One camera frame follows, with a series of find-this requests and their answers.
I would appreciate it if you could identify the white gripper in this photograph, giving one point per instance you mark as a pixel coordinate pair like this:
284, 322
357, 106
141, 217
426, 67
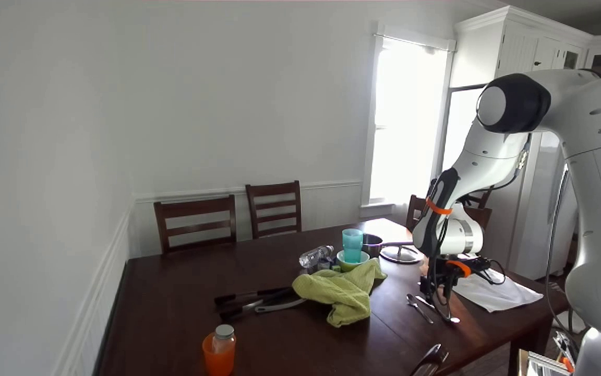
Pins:
447, 268

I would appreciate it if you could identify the silver spoon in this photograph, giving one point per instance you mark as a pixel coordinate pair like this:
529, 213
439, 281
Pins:
444, 309

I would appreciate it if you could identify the silver knife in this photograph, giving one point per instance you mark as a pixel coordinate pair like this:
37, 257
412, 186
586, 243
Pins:
416, 307

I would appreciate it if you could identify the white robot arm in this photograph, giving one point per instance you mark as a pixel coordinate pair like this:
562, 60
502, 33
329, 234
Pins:
509, 110

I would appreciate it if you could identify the white woven cloth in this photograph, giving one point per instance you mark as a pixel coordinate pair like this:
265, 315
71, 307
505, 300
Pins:
496, 298

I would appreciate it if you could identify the steel pan lid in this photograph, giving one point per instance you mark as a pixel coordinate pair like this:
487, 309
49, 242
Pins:
402, 254

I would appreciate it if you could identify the steel saucepan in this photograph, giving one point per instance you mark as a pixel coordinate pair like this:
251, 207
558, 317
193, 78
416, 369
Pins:
373, 245

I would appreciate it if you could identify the light green cloth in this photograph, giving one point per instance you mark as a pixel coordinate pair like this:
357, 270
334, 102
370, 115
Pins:
344, 293

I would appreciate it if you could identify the teal plastic cup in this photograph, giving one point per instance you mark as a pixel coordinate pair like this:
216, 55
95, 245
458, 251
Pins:
351, 239

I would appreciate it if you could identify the teal small bowl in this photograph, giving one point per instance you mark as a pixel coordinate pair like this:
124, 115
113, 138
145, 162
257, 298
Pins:
350, 261

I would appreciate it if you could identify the orange juice bottle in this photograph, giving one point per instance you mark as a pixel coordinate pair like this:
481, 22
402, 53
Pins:
219, 353

